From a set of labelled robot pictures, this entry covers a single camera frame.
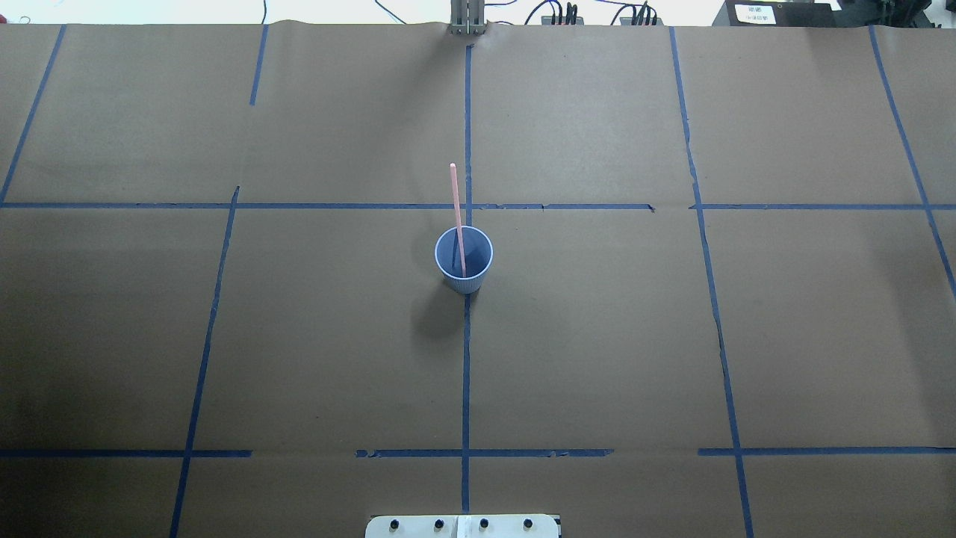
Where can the blue ribbed cup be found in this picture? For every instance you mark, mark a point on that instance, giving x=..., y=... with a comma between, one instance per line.
x=480, y=254

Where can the pink chopstick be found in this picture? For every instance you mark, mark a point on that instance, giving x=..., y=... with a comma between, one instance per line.
x=458, y=217

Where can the black box with label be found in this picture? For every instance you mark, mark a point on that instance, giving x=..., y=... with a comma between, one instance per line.
x=783, y=14

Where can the aluminium frame post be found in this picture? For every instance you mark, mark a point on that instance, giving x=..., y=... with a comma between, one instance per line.
x=467, y=17

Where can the white camera pole with base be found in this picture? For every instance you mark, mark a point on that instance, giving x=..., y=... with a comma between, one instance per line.
x=465, y=525

